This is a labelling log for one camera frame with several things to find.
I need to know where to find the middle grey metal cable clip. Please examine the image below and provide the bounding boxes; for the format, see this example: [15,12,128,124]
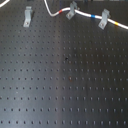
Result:
[66,1,78,20]

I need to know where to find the grey metal cable clip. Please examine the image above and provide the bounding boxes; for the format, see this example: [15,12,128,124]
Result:
[23,6,33,27]
[66,1,78,20]
[98,9,110,30]

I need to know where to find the white cable with colour bands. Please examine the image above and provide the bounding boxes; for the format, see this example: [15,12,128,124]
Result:
[43,0,128,31]

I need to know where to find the left grey metal cable clip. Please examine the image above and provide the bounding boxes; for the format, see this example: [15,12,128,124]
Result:
[23,6,33,27]

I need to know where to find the right grey metal cable clip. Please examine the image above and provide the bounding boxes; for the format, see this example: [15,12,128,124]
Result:
[98,9,110,30]

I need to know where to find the white cable end top left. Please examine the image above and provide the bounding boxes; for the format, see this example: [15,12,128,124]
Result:
[0,0,11,8]

